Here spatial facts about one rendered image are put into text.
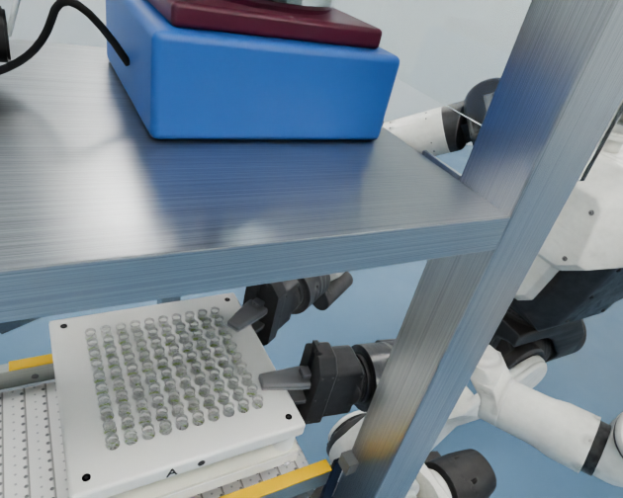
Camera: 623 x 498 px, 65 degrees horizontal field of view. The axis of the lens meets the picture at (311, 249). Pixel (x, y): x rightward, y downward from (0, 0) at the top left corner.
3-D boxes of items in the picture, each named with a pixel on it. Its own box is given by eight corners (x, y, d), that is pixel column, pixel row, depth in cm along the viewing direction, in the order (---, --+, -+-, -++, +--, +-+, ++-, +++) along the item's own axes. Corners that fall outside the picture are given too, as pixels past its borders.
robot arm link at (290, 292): (292, 293, 67) (332, 260, 76) (235, 263, 70) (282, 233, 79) (275, 359, 74) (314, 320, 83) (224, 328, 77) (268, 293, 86)
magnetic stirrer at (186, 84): (283, 69, 59) (296, -15, 54) (380, 142, 44) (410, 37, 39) (103, 54, 49) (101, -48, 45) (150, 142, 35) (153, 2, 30)
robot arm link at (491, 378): (399, 385, 70) (490, 435, 63) (412, 332, 67) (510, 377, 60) (418, 368, 76) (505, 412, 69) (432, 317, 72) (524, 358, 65)
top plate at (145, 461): (70, 511, 45) (69, 499, 44) (49, 331, 63) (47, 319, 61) (304, 435, 57) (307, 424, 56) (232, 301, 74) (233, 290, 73)
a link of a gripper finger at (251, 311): (222, 323, 67) (249, 302, 72) (241, 334, 66) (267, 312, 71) (223, 314, 66) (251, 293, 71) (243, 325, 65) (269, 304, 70)
